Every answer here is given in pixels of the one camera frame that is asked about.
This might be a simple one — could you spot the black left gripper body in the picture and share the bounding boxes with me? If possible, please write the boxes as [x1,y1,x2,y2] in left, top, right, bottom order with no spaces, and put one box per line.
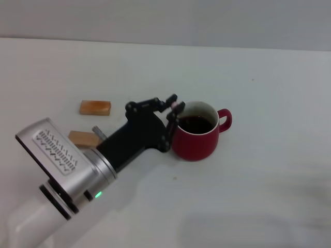
[96,110,169,174]

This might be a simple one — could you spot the red coffee cup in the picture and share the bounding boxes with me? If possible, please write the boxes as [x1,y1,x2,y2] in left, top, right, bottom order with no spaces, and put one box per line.
[171,101,233,162]

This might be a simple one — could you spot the stained wooden block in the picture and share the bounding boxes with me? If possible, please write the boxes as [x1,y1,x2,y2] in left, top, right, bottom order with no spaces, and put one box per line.
[79,100,112,116]

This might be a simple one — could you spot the notched wooden block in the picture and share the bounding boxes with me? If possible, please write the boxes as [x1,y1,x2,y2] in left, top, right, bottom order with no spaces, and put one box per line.
[67,130,101,148]

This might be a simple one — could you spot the silver left gripper cable plug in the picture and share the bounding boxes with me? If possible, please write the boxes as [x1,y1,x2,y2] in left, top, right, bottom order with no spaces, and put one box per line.
[92,126,106,140]

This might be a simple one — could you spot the silver vented left wrist camera box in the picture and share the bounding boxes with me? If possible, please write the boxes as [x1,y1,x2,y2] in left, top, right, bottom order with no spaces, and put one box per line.
[14,118,98,202]

